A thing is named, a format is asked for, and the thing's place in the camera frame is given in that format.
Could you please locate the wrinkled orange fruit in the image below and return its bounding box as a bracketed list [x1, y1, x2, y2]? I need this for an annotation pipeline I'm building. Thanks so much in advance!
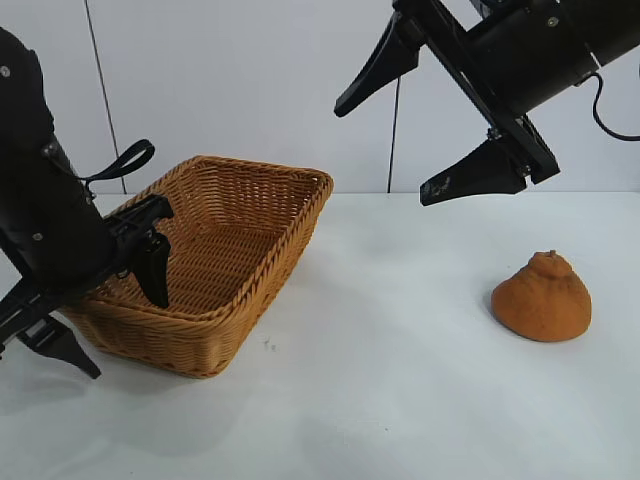
[490, 248, 594, 344]

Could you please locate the woven wicker basket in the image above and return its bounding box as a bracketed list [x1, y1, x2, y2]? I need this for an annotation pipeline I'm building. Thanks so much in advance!
[59, 154, 335, 379]

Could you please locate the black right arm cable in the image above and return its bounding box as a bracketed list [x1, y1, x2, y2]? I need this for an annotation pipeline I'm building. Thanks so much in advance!
[579, 72, 640, 141]

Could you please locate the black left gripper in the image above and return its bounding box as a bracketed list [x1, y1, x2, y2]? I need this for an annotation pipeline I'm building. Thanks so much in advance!
[0, 144, 175, 380]

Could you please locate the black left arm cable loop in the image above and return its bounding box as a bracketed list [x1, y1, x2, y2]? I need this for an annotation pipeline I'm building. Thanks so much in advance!
[77, 138, 156, 184]

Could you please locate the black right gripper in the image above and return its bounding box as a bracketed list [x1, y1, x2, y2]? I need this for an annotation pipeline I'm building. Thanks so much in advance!
[333, 0, 600, 207]

